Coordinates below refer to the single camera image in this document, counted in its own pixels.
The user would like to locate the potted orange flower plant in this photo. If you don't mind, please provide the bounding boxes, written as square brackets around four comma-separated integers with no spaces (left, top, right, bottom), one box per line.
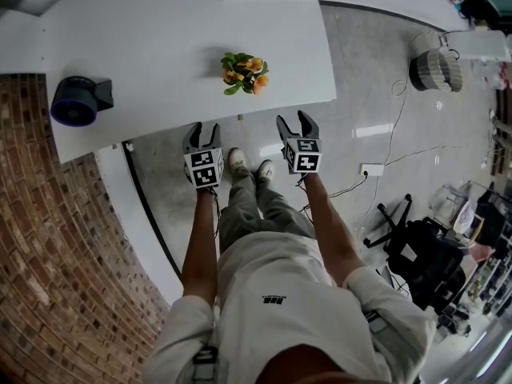
[220,52,270,96]

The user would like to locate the person's white shirt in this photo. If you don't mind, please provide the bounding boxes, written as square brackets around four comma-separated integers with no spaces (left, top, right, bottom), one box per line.
[142,230,438,384]

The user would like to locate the person's right white shoe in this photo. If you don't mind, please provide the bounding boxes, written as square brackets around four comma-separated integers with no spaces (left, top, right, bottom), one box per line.
[255,158,277,183]

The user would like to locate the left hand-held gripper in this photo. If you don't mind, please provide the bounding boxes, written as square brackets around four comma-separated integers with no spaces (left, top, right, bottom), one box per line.
[182,121,226,191]

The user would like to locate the purple desk fan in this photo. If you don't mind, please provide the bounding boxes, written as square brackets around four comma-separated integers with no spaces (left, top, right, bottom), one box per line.
[50,76,115,126]

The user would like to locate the white cable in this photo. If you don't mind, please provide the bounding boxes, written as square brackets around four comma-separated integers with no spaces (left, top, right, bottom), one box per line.
[357,78,409,255]

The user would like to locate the person's white shoe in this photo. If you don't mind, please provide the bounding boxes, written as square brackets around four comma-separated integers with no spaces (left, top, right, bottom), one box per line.
[255,158,277,183]
[227,146,250,175]

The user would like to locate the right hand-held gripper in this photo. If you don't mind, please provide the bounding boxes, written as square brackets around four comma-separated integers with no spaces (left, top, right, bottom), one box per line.
[275,110,324,175]

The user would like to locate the white curved plinth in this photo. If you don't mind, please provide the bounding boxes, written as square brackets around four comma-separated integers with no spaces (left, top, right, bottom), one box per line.
[94,138,185,308]

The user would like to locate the person's left forearm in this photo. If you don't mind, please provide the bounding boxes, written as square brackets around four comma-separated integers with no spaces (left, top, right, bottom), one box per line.
[182,186,220,308]

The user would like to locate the white power strip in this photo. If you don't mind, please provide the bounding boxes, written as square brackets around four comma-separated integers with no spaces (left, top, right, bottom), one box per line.
[359,162,386,178]

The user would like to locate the black office chair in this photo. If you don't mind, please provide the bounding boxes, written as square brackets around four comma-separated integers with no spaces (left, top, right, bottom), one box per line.
[362,193,467,312]

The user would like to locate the woven grey basket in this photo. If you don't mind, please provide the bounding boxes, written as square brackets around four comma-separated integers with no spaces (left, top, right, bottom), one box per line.
[408,32,464,94]

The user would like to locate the white cabinet counter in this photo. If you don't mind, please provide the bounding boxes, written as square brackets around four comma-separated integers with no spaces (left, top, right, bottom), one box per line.
[0,0,338,166]

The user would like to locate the black cable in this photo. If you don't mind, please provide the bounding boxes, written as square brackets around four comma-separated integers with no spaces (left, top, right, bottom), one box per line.
[326,172,370,199]
[121,140,183,280]

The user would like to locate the person's left white shoe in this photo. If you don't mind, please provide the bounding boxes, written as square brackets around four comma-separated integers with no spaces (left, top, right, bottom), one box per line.
[227,146,250,175]

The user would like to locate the person's right forearm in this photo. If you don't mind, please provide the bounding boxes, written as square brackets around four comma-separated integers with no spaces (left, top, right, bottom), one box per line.
[302,172,363,288]

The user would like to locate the person's grey trousers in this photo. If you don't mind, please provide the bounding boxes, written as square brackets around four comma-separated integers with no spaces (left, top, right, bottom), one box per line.
[218,170,317,256]

